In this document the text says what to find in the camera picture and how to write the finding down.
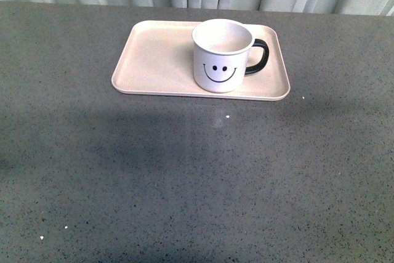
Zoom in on white smiley mug black handle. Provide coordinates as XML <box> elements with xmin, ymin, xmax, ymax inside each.
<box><xmin>192</xmin><ymin>19</ymin><xmax>270</xmax><ymax>93</ymax></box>

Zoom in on cream rectangular tray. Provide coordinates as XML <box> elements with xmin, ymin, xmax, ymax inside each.
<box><xmin>111</xmin><ymin>20</ymin><xmax>291</xmax><ymax>101</ymax></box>

